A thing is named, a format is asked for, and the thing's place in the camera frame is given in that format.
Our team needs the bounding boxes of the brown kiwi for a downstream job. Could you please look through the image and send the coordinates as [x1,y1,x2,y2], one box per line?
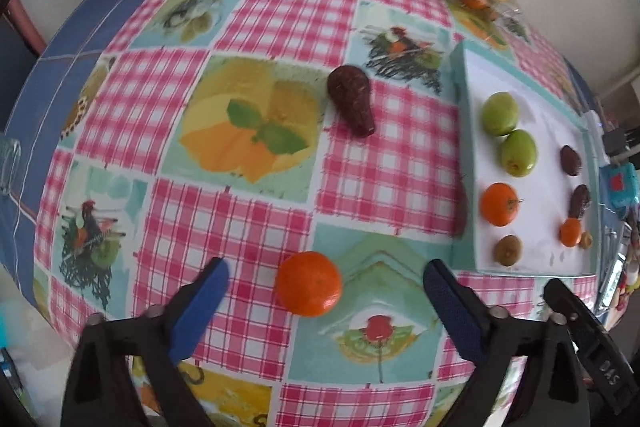
[494,235,523,267]

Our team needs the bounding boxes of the white tray with teal rim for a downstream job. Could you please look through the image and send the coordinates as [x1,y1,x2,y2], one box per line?
[450,39,601,278]

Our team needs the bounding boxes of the turquoise box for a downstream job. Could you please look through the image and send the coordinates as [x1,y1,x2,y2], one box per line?
[600,163,640,220]

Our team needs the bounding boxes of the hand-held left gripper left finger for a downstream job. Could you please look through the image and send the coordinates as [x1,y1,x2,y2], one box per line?
[60,257,231,427]

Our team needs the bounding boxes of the pink checked printed tablecloth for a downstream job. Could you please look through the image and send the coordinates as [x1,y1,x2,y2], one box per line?
[30,0,596,427]

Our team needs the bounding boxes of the pink frame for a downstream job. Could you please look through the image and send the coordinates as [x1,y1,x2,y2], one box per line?
[7,0,48,58]

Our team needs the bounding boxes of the clear drinking glass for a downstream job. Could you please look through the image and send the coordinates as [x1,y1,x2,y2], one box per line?
[0,137,22,198]

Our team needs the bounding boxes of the smooth orange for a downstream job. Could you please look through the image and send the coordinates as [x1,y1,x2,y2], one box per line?
[275,251,344,319]

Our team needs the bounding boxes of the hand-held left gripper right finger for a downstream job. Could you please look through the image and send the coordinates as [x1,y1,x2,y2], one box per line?
[422,258,593,427]

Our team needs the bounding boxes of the blue lined tablecloth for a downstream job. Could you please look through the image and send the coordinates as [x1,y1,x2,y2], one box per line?
[0,0,226,308]

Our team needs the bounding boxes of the small dark brown fruit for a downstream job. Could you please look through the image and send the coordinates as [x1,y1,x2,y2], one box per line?
[569,184,591,220]
[560,145,582,176]

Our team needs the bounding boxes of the dark brown avocado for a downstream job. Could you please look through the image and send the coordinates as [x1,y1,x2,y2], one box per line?
[327,65,376,138]

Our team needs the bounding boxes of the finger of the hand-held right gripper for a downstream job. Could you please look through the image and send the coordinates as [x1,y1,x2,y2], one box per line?
[544,278,637,414]

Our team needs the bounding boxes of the green round fruit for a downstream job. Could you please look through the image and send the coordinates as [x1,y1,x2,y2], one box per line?
[481,92,520,136]
[500,129,538,178]

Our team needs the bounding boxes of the small orange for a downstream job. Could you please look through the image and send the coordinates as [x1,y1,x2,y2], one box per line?
[559,218,582,248]

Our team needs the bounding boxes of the orange with stem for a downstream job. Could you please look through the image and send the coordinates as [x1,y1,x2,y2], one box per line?
[480,183,523,228]

